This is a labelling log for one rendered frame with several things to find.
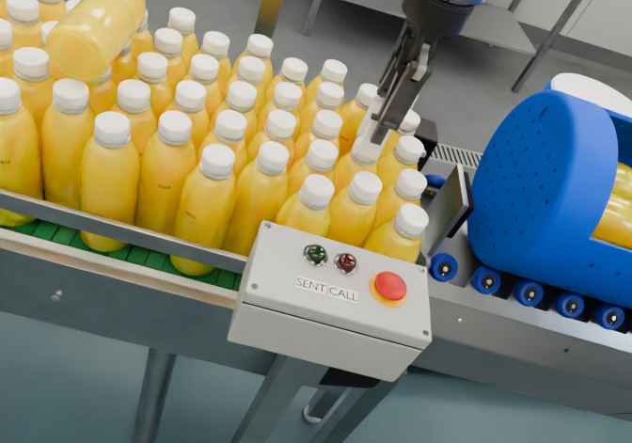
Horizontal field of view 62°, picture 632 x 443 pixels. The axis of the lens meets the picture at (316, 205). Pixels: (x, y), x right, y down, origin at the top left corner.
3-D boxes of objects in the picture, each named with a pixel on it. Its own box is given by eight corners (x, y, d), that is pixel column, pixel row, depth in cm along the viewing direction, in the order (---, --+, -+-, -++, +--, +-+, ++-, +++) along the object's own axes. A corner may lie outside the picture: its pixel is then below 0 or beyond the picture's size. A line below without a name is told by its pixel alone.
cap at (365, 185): (377, 186, 71) (382, 177, 70) (376, 206, 68) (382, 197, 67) (350, 177, 70) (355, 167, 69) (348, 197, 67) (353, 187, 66)
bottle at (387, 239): (339, 276, 82) (386, 196, 70) (381, 292, 83) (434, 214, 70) (331, 312, 77) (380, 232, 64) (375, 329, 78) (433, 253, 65)
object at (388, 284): (403, 308, 56) (408, 301, 55) (371, 299, 55) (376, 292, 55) (402, 280, 58) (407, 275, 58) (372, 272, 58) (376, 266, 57)
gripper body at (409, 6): (481, 16, 55) (440, 88, 61) (472, -15, 61) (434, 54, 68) (416, -9, 54) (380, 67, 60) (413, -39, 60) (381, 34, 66)
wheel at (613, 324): (630, 308, 85) (622, 305, 87) (607, 301, 85) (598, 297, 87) (621, 334, 86) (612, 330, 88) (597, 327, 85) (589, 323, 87)
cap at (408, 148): (405, 165, 76) (411, 155, 75) (389, 147, 78) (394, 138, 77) (423, 159, 78) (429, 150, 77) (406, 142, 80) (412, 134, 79)
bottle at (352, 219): (342, 261, 85) (388, 181, 72) (339, 297, 80) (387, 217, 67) (301, 249, 84) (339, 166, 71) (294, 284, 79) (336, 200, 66)
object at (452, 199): (439, 258, 88) (478, 209, 80) (426, 254, 88) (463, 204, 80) (435, 216, 96) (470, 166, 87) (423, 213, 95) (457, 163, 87)
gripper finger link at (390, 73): (405, 29, 62) (406, 22, 62) (371, 94, 71) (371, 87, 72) (436, 40, 62) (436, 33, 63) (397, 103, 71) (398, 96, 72)
